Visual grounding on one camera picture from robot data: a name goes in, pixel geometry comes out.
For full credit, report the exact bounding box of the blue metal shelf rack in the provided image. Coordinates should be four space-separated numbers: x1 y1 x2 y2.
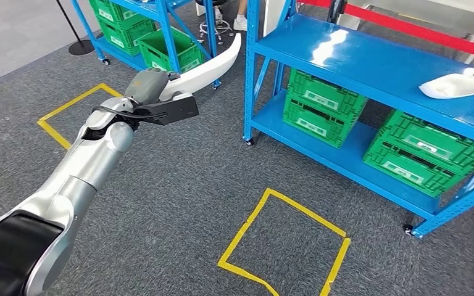
243 0 474 240
70 0 222 90

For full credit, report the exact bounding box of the person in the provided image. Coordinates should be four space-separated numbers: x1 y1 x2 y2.
196 0 248 31

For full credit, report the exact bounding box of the white plastic part with writing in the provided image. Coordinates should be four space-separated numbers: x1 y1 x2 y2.
418 67 474 100

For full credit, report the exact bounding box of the plain white plastic part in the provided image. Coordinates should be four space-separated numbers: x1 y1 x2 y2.
159 33 242 102

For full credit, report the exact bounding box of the black pole stand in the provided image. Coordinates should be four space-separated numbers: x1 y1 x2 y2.
55 0 94 56

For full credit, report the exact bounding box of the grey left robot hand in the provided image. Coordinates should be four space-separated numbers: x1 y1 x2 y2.
124 67 181 105

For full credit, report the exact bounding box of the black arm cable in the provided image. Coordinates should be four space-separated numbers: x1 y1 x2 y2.
91 105 168 121

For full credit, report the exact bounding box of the green plastic crate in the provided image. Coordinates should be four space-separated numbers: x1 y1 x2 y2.
281 68 368 149
97 18 157 57
89 0 148 26
138 27 205 73
362 109 474 199

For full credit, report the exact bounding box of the red barrier belt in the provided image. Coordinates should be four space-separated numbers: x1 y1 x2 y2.
298 0 474 63

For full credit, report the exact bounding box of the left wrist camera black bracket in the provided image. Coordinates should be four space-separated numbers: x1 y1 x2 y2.
132 92 200 126

